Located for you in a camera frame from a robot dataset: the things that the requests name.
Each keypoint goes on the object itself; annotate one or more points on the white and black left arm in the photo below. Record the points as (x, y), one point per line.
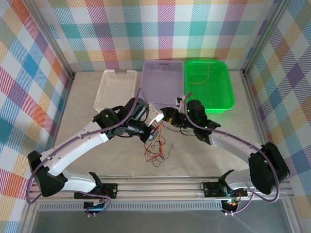
(80, 143)

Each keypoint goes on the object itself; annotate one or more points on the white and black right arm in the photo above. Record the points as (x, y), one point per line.
(233, 145)

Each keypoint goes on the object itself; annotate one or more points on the green plastic basket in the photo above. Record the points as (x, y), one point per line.
(213, 97)

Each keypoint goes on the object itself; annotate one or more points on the purple plastic basket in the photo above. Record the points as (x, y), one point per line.
(162, 82)

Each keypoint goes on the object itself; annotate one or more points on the white plastic basket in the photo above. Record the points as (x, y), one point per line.
(114, 87)

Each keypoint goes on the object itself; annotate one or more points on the left controller board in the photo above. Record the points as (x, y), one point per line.
(97, 207)

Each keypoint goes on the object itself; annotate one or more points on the controller board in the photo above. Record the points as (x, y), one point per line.
(230, 205)
(97, 207)

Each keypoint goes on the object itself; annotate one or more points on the right controller board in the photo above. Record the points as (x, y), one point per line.
(230, 205)

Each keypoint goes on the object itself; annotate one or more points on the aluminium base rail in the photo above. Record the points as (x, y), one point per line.
(158, 189)

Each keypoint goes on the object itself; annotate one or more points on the aluminium frame side rail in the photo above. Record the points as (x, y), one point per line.
(60, 114)
(257, 116)

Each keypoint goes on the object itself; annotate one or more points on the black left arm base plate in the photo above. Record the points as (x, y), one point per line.
(111, 190)

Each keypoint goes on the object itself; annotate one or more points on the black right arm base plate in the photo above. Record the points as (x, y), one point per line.
(211, 189)

